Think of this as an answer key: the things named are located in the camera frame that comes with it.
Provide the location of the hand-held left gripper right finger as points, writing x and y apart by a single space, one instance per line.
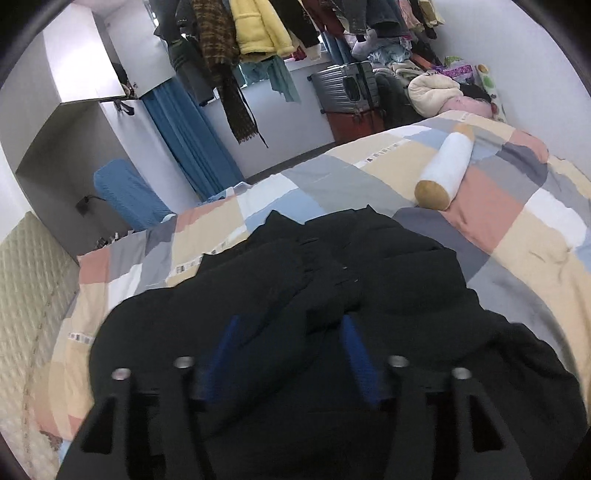
359 357

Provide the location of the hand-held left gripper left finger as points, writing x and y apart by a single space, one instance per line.
221 360

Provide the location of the black jacket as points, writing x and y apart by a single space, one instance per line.
295 295

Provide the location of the black clothes pile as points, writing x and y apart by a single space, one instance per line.
397 101

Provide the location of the patchwork bed blanket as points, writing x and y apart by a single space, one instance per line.
498 217

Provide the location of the quilted beige headboard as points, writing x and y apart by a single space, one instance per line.
32 277

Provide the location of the cigarette-shaped bolster pillow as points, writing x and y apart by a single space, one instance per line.
445 168

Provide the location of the blue curtain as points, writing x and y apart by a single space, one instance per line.
191 143

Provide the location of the red suitcase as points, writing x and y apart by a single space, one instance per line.
355 124

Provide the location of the silver suitcase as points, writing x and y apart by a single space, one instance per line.
344 87

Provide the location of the pink pillow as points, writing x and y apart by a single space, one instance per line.
466 107

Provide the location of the cream fleece blanket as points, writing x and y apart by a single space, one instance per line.
434 92

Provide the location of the teal hanging garment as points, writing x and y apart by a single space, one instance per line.
277 76

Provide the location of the dark hanging coat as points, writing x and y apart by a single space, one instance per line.
189 64

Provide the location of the brown plaid scarf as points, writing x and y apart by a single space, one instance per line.
226 60

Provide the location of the floral patterned pillow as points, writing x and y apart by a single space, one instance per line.
490 87

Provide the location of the yellow fleece jacket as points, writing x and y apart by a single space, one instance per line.
258 27

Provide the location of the white wall cabinet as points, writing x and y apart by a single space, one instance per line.
87 60

